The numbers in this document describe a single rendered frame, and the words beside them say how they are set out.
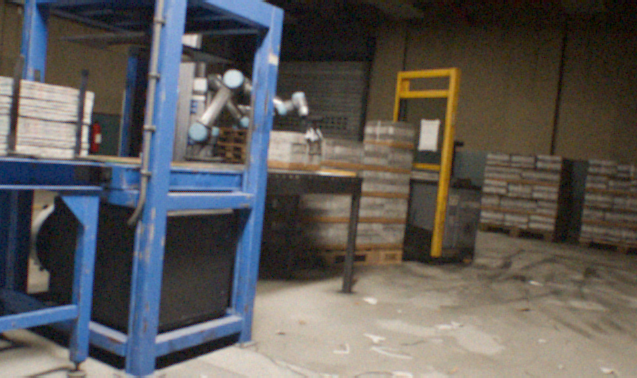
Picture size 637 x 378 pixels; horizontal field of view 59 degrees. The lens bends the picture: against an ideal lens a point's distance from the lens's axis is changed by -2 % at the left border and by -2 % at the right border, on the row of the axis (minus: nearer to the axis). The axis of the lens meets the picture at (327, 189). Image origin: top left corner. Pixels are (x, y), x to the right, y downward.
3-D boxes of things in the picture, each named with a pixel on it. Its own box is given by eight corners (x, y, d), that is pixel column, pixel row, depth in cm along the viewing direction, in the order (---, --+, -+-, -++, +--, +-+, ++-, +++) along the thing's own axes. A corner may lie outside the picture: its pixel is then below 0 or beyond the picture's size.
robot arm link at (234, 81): (204, 145, 392) (248, 79, 389) (199, 145, 377) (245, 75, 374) (189, 135, 391) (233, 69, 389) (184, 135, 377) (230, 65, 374)
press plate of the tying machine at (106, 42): (154, 65, 296) (154, 60, 296) (235, 65, 268) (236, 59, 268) (59, 42, 249) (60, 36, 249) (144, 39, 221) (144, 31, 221)
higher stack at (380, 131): (350, 256, 549) (364, 120, 542) (373, 255, 567) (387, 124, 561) (378, 264, 519) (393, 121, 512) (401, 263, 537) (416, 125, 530)
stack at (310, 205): (244, 259, 477) (254, 159, 472) (351, 256, 549) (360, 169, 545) (269, 269, 446) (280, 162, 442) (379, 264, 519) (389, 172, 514)
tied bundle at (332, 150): (309, 164, 507) (312, 138, 506) (335, 167, 526) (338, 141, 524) (336, 167, 478) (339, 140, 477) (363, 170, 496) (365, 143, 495)
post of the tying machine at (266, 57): (238, 337, 275) (269, 11, 267) (252, 342, 271) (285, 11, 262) (226, 341, 267) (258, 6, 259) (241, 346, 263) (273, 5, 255)
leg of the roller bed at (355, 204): (344, 290, 399) (354, 193, 396) (351, 292, 396) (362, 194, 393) (340, 292, 394) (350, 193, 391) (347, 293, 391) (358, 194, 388)
